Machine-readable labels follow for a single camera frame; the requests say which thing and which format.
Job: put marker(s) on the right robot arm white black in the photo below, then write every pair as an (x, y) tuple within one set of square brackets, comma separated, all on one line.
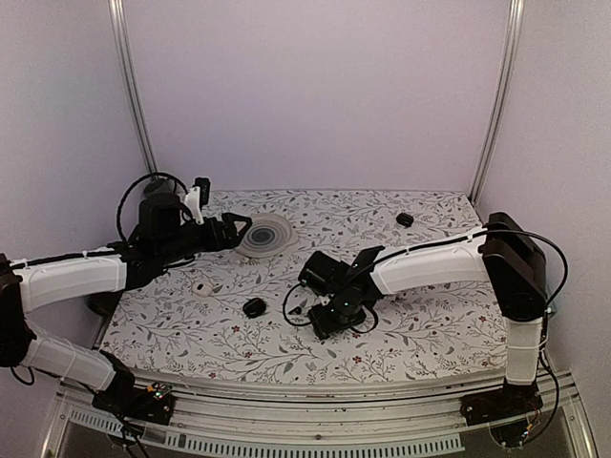
[(499, 253)]

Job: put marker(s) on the aluminium frame post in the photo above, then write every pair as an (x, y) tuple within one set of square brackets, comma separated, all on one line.
[(128, 72), (502, 89)]

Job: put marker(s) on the white earbud case small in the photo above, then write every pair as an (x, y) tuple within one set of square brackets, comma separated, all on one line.
[(202, 289)]

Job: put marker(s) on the right aluminium frame post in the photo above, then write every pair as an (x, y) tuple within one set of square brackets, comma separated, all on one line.
[(502, 89)]

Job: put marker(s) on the black open earbud case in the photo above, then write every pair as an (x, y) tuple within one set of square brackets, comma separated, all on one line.
[(254, 308)]

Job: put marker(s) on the grey mug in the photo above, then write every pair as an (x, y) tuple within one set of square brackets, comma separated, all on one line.
[(159, 185)]

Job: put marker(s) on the left aluminium frame post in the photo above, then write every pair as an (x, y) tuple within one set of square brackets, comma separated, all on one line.
[(128, 72)]

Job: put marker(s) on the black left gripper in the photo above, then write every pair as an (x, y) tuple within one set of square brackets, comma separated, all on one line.
[(219, 242)]

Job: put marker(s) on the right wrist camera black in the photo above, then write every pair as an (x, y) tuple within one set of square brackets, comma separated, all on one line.
[(324, 275)]

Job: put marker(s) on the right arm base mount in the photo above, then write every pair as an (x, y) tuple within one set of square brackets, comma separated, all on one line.
[(510, 414)]

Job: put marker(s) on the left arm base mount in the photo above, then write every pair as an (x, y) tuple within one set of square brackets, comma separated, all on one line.
[(154, 403)]

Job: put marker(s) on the black closed earbud case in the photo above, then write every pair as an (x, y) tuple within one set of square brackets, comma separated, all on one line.
[(405, 220)]

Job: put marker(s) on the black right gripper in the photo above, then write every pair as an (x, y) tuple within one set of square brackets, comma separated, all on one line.
[(324, 328)]

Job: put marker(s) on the aluminium front rail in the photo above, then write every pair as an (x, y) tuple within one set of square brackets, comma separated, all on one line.
[(397, 419)]

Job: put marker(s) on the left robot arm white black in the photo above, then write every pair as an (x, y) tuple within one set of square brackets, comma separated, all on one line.
[(170, 228)]

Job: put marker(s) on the grey swirl ceramic plate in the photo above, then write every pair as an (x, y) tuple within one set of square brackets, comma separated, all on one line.
[(268, 236)]

